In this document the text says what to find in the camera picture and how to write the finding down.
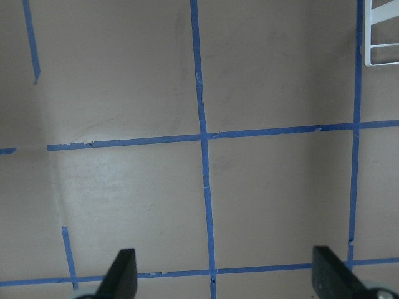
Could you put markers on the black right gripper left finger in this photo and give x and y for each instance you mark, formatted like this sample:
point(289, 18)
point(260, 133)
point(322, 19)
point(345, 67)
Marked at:
point(121, 278)

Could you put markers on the white wire cup rack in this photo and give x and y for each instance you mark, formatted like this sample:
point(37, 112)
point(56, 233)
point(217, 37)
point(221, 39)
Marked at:
point(380, 28)

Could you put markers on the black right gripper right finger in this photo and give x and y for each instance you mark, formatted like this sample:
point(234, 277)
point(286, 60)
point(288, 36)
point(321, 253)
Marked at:
point(331, 279)

